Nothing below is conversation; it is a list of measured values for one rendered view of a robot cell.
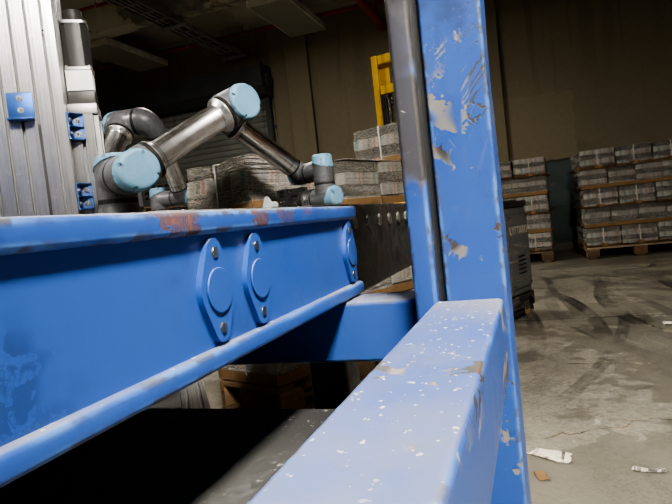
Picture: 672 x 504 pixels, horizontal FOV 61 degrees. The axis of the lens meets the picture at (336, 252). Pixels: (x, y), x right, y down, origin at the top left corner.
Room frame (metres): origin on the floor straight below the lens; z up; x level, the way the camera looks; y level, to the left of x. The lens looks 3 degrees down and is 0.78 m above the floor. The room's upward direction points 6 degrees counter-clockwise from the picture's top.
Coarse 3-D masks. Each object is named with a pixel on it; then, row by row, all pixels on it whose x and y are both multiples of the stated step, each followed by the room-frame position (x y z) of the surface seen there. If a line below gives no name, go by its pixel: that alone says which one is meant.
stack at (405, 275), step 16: (400, 272) 3.00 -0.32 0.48; (224, 368) 2.49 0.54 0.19; (240, 368) 2.43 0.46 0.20; (256, 368) 2.37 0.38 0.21; (272, 368) 2.30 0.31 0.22; (288, 368) 2.33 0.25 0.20; (368, 368) 2.73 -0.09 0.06; (224, 384) 2.49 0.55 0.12; (240, 384) 2.42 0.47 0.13; (256, 384) 2.38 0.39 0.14; (288, 384) 2.32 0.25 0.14; (304, 384) 2.39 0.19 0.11; (224, 400) 2.50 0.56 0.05; (240, 400) 2.56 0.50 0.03; (256, 400) 2.37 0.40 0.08; (272, 400) 2.42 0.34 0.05; (288, 400) 2.31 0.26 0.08; (304, 400) 2.38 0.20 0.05
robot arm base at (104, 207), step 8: (104, 200) 1.70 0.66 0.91; (112, 200) 1.69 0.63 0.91; (120, 200) 1.70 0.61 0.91; (128, 200) 1.71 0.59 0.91; (136, 200) 1.74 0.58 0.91; (104, 208) 1.70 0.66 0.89; (112, 208) 1.69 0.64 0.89; (120, 208) 1.70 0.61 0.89; (128, 208) 1.71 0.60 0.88; (136, 208) 1.73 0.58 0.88
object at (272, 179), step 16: (240, 160) 2.28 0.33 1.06; (256, 160) 2.30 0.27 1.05; (224, 176) 2.32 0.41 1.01; (240, 176) 2.27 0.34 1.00; (256, 176) 2.29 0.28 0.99; (272, 176) 2.36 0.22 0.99; (224, 192) 2.33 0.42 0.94; (240, 192) 2.27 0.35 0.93; (256, 192) 2.27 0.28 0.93; (272, 192) 2.35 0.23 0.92
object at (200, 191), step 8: (192, 168) 2.44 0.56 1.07; (200, 168) 2.42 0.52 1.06; (208, 168) 2.38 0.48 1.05; (192, 176) 2.44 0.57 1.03; (200, 176) 2.41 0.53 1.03; (208, 176) 2.38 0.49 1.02; (192, 184) 2.45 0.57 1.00; (200, 184) 2.42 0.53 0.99; (208, 184) 2.39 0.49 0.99; (192, 192) 2.45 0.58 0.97; (200, 192) 2.42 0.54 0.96; (208, 192) 2.39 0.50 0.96; (192, 200) 2.45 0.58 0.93; (200, 200) 2.42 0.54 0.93; (208, 200) 2.39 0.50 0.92; (192, 208) 2.45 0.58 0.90; (200, 208) 2.42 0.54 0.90; (208, 208) 2.40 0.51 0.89
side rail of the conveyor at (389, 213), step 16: (368, 208) 0.84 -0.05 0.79; (384, 208) 0.93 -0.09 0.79; (400, 208) 1.05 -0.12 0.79; (352, 224) 0.76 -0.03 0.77; (368, 224) 0.82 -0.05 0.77; (384, 224) 0.92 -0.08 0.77; (400, 224) 1.03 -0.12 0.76; (368, 240) 0.83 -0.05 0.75; (384, 240) 0.91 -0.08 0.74; (400, 240) 1.02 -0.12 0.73; (368, 256) 0.82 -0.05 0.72; (384, 256) 0.90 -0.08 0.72; (400, 256) 1.01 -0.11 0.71; (368, 272) 0.81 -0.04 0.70; (384, 272) 0.89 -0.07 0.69; (368, 288) 0.80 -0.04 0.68
